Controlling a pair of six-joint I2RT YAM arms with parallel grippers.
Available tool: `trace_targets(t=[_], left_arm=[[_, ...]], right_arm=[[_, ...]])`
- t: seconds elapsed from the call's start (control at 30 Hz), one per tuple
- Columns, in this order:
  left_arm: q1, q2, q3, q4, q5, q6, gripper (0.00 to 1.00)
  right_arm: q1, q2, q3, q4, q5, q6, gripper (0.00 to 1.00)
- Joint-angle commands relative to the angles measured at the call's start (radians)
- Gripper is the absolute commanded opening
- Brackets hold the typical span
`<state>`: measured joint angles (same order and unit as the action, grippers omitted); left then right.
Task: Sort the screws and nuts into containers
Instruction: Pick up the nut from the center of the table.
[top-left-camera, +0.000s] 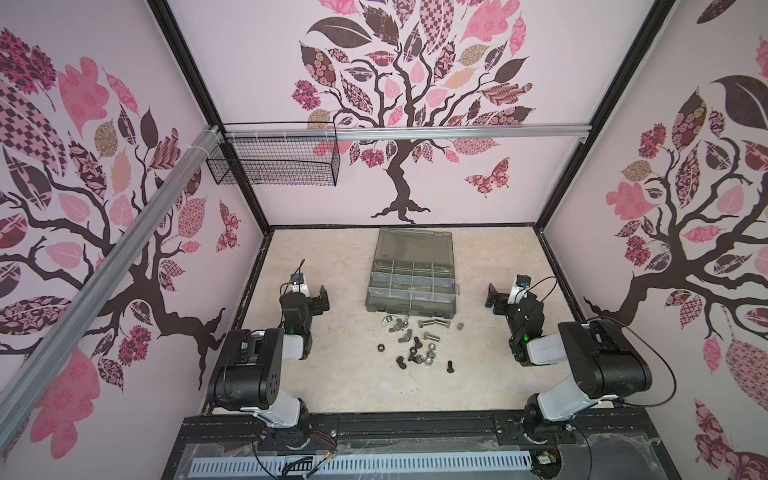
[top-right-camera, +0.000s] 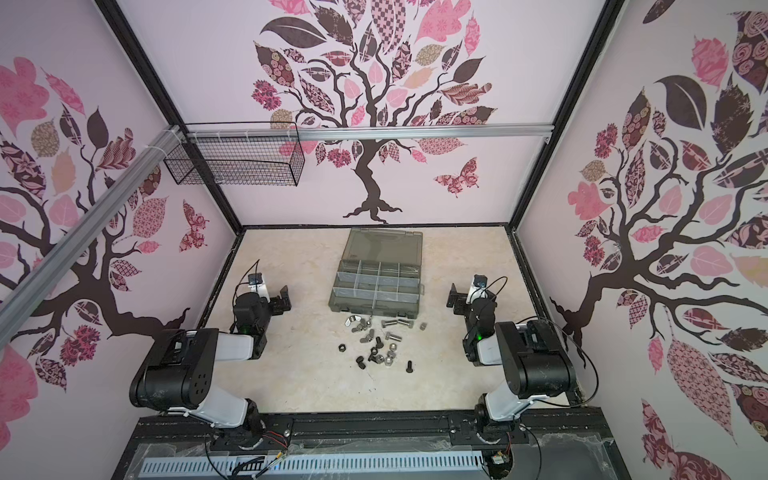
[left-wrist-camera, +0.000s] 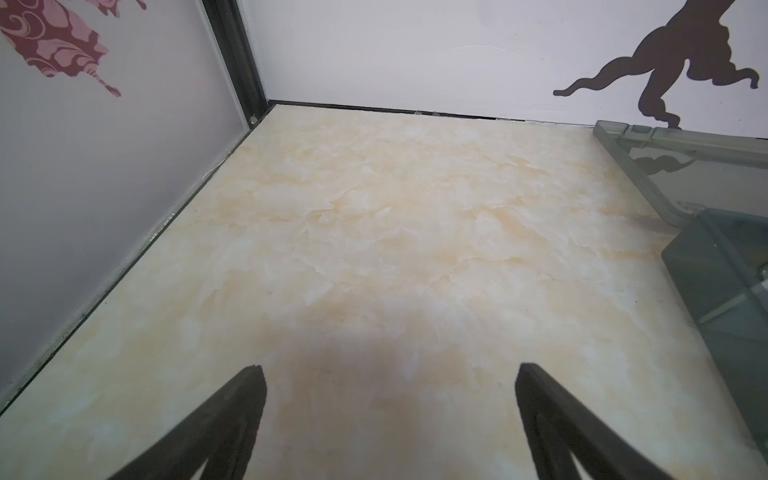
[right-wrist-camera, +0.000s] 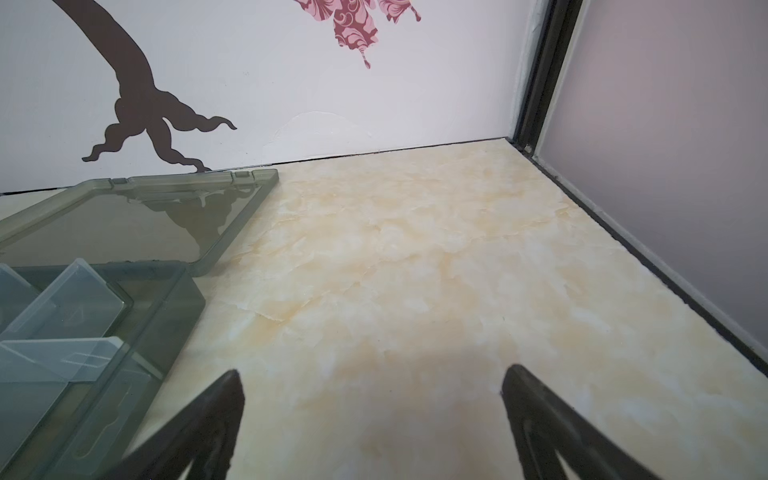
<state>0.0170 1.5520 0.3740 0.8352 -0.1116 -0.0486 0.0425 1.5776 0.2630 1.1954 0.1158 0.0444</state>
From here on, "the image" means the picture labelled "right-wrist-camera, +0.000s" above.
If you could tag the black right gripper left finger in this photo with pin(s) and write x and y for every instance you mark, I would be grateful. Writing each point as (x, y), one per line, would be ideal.
(197, 443)

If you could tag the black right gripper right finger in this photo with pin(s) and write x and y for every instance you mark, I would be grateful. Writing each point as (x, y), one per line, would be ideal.
(549, 434)

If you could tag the green transparent organizer box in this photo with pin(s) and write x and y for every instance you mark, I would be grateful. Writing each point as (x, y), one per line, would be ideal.
(98, 299)

